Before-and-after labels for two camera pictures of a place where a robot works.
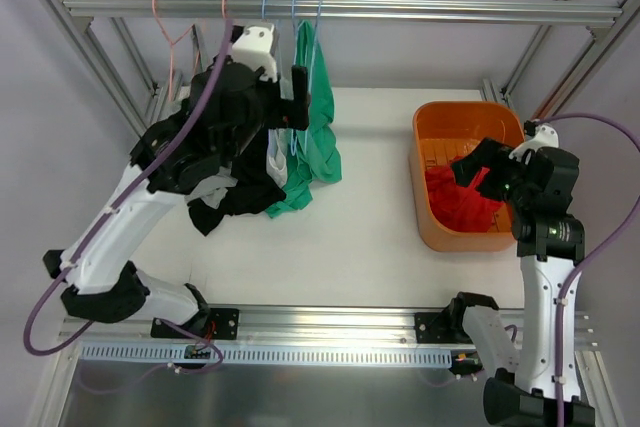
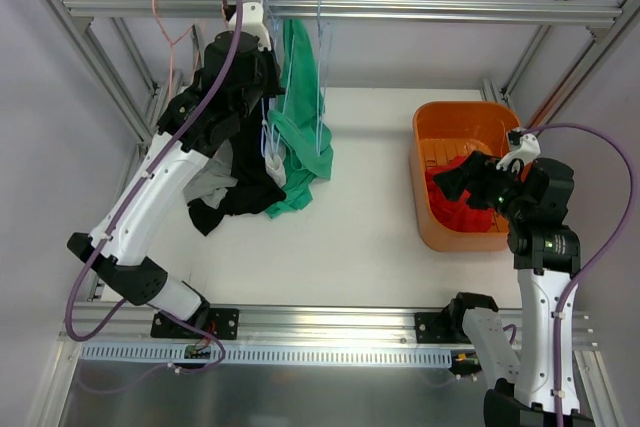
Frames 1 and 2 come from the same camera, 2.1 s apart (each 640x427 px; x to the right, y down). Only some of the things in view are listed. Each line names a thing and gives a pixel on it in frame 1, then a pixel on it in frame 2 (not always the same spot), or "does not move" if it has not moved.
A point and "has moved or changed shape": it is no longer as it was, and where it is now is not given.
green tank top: x=315 y=151 has moved or changed shape
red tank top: x=459 y=206 does not move
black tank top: x=253 y=193 does not move
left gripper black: x=279 y=104 -> x=267 y=76
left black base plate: x=210 y=323 does not move
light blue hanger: x=313 y=43 -> x=324 y=35
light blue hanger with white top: x=264 y=3 -> x=269 y=145
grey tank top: x=213 y=190 does not move
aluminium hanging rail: x=342 y=10 does not move
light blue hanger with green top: x=297 y=25 -> x=265 y=122
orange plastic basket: x=445 y=129 does not move
